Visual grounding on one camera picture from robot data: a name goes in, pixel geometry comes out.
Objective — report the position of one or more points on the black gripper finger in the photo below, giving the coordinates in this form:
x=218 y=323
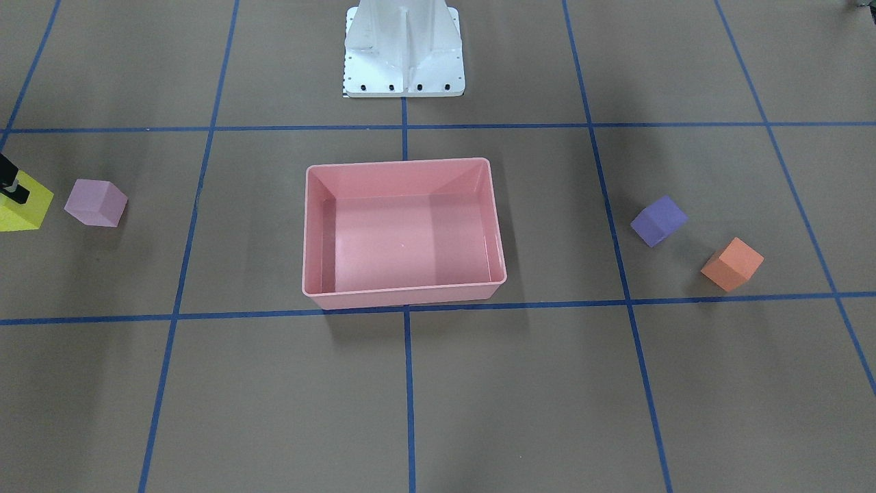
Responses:
x=10 y=185

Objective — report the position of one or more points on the yellow foam block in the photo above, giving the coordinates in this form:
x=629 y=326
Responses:
x=30 y=216

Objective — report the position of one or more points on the pink foam block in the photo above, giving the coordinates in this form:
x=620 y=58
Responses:
x=96 y=203

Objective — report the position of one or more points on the purple foam block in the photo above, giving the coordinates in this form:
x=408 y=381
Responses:
x=658 y=221

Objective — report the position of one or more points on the orange foam block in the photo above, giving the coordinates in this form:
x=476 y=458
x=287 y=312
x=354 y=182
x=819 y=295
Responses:
x=733 y=265

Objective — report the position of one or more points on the pink plastic bin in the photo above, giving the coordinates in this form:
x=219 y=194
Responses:
x=410 y=232

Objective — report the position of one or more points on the white pedestal column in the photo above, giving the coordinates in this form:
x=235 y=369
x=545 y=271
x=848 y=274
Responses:
x=396 y=49

